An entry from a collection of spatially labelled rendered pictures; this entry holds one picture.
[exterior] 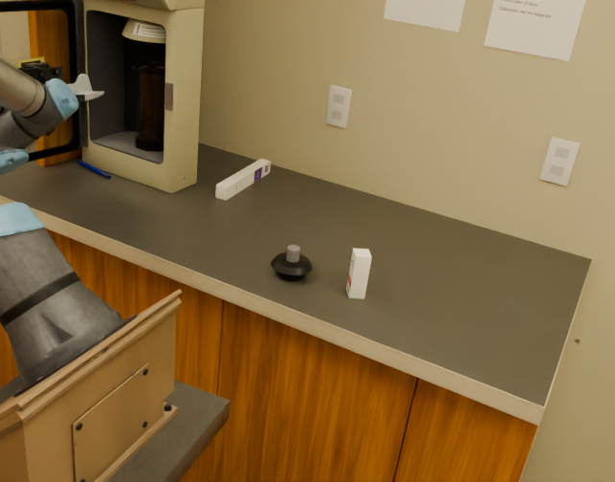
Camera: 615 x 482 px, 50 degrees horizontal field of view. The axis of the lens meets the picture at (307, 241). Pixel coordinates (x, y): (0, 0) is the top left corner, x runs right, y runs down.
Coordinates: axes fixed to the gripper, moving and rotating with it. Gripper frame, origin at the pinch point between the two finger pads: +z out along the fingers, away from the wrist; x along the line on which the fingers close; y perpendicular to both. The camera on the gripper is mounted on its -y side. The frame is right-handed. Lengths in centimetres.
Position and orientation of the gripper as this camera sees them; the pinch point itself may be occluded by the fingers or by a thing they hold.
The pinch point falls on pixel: (80, 89)
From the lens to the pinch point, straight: 169.7
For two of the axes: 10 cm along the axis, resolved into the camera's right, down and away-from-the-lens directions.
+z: 4.7, -3.4, 8.1
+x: -8.8, -3.0, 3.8
